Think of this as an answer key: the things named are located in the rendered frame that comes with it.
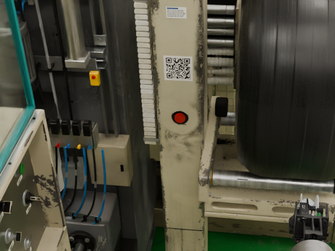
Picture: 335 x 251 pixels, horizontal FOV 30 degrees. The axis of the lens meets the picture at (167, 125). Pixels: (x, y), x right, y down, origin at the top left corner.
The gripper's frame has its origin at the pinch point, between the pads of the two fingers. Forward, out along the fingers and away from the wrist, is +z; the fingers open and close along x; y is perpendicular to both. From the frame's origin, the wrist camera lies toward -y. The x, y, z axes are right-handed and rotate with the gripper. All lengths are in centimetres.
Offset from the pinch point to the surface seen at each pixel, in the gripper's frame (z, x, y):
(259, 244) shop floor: 90, 9, -90
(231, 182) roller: 18.5, 19.1, -7.9
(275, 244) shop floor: 90, 2, -90
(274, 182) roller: 18.8, 7.4, -7.1
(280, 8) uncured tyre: 13.4, 9.2, 44.2
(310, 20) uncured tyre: 11.4, 2.6, 42.5
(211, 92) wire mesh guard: 67, 29, -5
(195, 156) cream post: 25.8, 29.9, -4.9
